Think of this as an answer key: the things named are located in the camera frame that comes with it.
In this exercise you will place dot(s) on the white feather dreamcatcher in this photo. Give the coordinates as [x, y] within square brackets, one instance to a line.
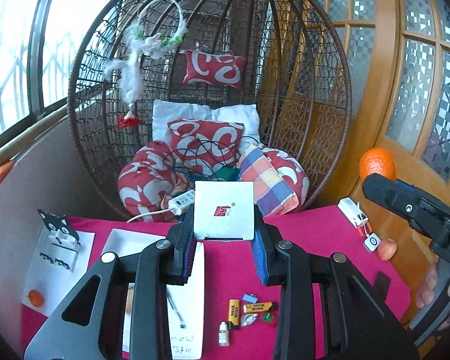
[150, 45]

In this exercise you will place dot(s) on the orange fruit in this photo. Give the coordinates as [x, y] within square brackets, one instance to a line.
[377, 163]

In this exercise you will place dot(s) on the window with metal frame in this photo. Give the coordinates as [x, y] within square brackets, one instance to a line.
[7, 45]

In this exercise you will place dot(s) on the bamboo pole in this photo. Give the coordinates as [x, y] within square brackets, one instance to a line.
[26, 133]

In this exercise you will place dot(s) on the yellow battery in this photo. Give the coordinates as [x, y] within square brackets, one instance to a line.
[233, 311]

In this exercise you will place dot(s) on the white power strip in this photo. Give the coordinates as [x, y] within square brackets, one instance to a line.
[182, 201]

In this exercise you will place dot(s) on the red apple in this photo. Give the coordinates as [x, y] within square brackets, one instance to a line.
[387, 249]

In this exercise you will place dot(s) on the black pen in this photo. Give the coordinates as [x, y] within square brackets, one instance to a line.
[176, 309]

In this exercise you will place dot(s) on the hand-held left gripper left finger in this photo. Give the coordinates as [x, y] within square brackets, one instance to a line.
[189, 258]

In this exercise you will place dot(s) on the yellow lighter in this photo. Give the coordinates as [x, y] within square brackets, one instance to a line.
[258, 307]

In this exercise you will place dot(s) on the wooden panel door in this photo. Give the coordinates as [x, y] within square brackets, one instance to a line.
[371, 82]

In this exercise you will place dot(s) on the small tangerine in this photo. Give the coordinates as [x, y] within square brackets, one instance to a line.
[35, 297]

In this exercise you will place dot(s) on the white box base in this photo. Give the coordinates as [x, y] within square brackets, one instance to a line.
[127, 240]

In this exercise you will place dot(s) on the small red white pillow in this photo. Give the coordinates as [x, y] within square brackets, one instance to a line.
[213, 69]

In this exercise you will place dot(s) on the handwritten white paper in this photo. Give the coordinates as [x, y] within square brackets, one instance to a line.
[189, 315]

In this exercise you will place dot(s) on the plaid folded blanket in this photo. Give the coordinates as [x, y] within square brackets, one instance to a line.
[262, 180]

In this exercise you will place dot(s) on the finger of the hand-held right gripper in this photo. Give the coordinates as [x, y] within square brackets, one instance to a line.
[407, 185]
[390, 195]

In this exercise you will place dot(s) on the clear small packet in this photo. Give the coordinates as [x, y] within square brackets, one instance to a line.
[249, 320]

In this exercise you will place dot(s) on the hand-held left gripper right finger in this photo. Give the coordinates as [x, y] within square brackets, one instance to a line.
[260, 258]

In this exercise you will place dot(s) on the white box with red logo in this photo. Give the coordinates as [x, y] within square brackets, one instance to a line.
[225, 195]

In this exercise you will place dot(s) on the square red white cushion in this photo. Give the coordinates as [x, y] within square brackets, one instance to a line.
[210, 138]

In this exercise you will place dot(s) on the white rectangular power bank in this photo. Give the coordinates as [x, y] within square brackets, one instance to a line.
[347, 206]

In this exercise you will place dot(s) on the wicker hanging chair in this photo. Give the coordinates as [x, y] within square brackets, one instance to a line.
[285, 82]

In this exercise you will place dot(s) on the small white bottle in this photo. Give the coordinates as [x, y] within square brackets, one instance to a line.
[224, 335]

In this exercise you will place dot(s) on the person's right hand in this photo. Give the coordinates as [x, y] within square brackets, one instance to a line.
[429, 285]

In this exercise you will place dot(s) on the red white seat cushion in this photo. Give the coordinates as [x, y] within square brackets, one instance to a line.
[290, 172]
[142, 183]

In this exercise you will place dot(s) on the green small packet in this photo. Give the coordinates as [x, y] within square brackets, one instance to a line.
[268, 318]

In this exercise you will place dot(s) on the white round-button device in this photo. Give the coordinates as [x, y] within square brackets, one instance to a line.
[371, 243]

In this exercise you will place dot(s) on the green cloth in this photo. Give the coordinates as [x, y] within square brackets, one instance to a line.
[227, 174]

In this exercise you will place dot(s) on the magenta tablecloth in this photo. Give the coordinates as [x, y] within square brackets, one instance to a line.
[228, 266]

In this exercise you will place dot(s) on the black cat phone holder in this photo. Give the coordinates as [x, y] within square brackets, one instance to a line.
[56, 225]

